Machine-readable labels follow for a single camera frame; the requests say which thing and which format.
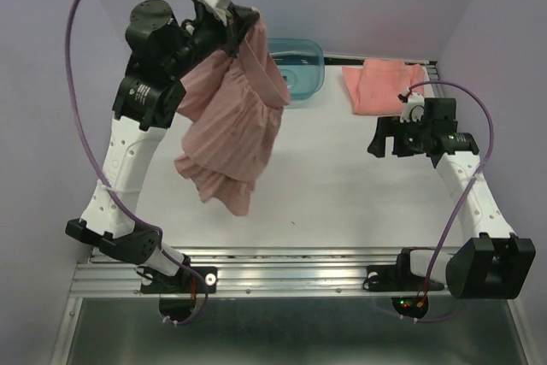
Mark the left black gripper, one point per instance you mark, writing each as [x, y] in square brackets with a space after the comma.
[235, 26]

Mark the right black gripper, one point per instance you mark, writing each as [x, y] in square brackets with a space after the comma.
[387, 126]

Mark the dusty pink ruffled skirt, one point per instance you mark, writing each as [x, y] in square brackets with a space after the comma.
[235, 105]

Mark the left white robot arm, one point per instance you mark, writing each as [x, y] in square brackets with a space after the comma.
[175, 68]

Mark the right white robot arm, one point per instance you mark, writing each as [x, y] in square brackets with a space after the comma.
[494, 261]

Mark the folded coral pink skirt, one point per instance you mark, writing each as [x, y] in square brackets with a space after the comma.
[375, 86]

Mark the teal plastic basin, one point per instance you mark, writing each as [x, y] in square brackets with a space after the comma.
[301, 63]

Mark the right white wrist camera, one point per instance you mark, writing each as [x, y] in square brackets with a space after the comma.
[413, 106]

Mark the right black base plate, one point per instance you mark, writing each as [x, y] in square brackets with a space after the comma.
[386, 278]

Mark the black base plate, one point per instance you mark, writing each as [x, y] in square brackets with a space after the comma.
[386, 278]
[183, 282]

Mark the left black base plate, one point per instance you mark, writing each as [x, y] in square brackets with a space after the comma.
[183, 282]

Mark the aluminium rail frame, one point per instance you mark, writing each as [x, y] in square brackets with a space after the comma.
[327, 210]

